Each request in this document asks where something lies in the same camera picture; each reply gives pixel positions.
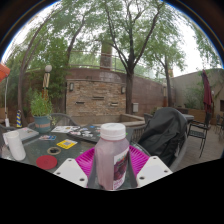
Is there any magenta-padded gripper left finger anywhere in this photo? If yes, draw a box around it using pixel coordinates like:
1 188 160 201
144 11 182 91
53 147 101 189

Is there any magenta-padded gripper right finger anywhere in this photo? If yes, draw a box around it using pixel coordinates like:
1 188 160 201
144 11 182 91
128 145 174 189

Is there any pink drink bottle white cap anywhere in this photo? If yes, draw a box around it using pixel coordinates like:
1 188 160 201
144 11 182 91
94 122 130 192

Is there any flat round red coaster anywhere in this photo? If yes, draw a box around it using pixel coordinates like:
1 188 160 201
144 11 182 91
35 154 59 171

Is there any grey wicker chair under jacket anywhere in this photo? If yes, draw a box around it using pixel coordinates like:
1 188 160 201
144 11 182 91
131 109 190 173

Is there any black jacket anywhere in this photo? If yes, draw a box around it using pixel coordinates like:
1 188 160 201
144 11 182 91
138 107 189 168

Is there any black laptop with stickers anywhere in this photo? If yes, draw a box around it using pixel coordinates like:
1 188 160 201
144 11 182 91
68 124 134 144

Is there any small colourful card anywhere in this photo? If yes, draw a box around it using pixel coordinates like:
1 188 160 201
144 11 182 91
38 134 57 141

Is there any white sticker sheet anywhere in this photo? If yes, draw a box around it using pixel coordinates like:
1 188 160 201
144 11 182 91
51 125 81 134

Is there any silver laptop with stickers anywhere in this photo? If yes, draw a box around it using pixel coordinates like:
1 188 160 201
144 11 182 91
2 126 40 146

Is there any white textured cup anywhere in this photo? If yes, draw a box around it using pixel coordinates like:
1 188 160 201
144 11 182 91
6 130 27 162

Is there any black metal patio chair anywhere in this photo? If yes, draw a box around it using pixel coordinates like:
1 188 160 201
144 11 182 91
187 113 214 158

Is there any round dark patio table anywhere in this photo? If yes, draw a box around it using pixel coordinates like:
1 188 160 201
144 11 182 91
181 113 195 123

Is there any potted plant in teal pot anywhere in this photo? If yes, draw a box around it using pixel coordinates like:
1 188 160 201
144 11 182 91
29 89 54 134

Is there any blue yellow striped cone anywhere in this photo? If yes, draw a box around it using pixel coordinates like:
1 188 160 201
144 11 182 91
16 109 23 128

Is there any tall green tree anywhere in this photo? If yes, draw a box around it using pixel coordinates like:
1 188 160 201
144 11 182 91
76 0 188 115
6 6 88 128

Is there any orange canopy on white pole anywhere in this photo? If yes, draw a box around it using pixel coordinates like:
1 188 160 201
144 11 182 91
0 62 11 128

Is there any slim wooden lamp post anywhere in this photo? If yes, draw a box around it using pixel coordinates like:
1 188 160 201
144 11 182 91
162 83 169 108

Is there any wooden lamp post with globe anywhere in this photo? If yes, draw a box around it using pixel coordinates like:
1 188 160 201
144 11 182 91
41 64 53 101

